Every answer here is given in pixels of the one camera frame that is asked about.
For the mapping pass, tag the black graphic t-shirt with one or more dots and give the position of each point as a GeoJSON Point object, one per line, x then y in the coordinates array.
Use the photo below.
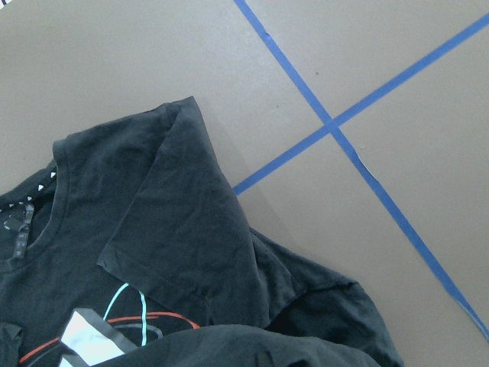
{"type": "Point", "coordinates": [130, 249]}

